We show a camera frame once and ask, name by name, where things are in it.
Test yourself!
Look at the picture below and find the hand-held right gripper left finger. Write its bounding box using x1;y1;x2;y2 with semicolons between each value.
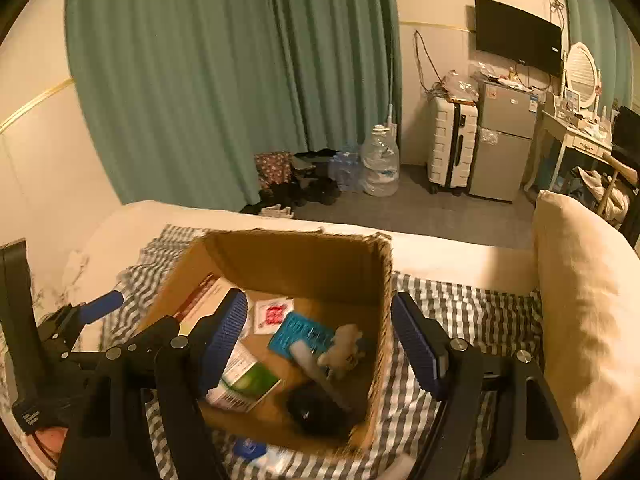
55;289;251;480

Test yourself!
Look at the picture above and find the floral bag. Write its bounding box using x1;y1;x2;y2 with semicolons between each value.
254;151;295;191

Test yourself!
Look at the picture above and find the black round object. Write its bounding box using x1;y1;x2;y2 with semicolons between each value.
286;385;351;436

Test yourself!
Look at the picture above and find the narrow green curtain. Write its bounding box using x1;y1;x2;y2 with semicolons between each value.
557;0;633;111

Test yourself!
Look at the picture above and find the white printed sachet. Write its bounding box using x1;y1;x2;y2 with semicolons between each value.
251;297;295;335

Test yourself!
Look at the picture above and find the grey small fridge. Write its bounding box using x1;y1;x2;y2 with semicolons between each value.
470;77;543;203

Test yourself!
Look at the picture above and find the pale plastic comb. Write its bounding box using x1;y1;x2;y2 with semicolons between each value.
291;340;356;413

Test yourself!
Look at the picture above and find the red medicine box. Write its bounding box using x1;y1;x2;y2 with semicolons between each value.
172;272;238;333

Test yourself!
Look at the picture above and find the pack of water bottles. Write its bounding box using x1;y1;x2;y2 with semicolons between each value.
327;145;363;192

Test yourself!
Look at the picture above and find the black chair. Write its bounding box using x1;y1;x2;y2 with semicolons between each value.
575;105;640;248

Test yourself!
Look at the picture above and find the green checked blanket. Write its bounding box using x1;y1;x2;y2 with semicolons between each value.
100;225;546;480

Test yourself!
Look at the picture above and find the clear plastic bag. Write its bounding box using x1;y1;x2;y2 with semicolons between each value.
440;70;481;103

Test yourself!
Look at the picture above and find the large clear water jug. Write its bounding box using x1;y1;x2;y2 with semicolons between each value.
360;124;401;197

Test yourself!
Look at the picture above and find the white suitcase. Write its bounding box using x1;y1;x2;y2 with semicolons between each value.
427;92;479;196

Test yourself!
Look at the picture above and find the brown cardboard box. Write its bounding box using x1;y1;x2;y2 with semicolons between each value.
127;229;396;453

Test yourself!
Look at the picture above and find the blue label plastic jar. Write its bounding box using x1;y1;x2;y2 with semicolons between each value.
232;437;296;476

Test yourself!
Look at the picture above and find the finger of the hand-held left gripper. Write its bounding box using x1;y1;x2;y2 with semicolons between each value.
37;290;125;356

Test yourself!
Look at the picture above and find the black wall cable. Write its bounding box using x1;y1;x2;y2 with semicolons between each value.
414;30;436;96

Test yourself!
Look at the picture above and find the black wall television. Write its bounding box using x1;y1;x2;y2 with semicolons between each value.
473;0;563;78

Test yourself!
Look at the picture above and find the floral bed sheet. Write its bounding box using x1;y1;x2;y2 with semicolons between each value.
30;247;108;356

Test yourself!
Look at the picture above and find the white green medicine box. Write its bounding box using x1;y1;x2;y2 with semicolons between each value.
205;340;283;413

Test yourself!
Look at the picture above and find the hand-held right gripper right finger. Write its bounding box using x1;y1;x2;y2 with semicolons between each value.
391;291;581;480

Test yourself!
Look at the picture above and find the pile of dark shoes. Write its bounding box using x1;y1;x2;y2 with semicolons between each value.
240;180;346;218

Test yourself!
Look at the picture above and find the white dressing table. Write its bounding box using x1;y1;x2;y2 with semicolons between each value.
522;107;613;201

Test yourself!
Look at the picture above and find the teal blister pack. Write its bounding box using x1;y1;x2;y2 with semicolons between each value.
267;311;336;361

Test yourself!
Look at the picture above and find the wide green curtain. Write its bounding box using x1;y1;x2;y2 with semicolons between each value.
65;0;403;213

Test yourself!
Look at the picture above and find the beige pillow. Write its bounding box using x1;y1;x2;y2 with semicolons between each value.
531;190;640;471

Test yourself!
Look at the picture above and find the white oval mirror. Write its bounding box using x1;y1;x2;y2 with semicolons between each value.
562;41;601;111

